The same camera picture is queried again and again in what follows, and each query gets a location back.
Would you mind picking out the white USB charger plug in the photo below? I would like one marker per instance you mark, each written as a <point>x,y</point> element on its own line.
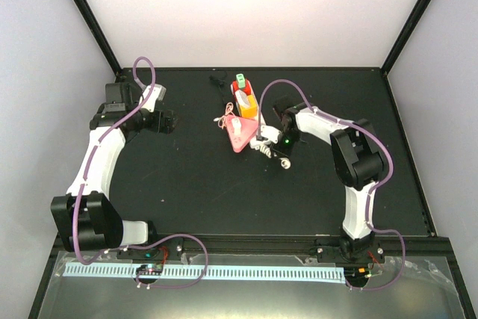
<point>236,125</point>

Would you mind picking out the yellow cube socket adapter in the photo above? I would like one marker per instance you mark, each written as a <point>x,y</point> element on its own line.
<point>248,109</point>

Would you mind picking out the pink triangular power strip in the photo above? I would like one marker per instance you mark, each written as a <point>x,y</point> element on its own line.
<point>248,131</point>

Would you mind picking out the white long power strip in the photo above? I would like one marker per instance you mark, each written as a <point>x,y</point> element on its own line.
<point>259,117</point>

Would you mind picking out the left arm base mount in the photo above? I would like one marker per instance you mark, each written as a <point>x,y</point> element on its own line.
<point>169,250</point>

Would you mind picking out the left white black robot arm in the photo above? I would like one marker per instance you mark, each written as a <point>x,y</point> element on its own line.
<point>84,216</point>

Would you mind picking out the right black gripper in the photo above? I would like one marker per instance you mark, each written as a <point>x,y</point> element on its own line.
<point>284,152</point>

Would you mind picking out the white slotted cable duct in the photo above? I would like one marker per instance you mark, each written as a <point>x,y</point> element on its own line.
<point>211,272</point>

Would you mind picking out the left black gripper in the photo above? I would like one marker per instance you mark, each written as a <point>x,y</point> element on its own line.
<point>169,125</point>

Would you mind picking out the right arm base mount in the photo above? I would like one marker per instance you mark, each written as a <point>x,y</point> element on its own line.
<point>341,250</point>

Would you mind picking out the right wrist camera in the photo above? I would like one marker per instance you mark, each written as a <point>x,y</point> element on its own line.
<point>268,134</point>

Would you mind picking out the green white plug adapter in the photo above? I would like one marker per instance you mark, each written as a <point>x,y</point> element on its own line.
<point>241,81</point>

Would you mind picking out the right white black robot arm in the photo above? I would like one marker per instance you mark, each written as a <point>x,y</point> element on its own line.
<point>359,164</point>

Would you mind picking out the red cube socket adapter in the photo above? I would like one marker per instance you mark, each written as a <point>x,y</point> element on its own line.
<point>247,89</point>

